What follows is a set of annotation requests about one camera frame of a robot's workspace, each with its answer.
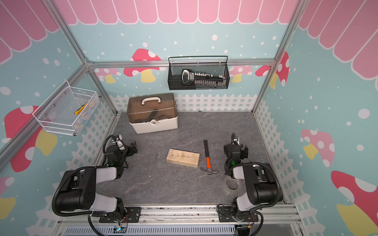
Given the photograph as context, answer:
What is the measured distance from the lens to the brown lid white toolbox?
3.15 ft

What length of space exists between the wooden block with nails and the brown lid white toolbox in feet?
0.66

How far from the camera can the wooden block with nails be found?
0.91 m
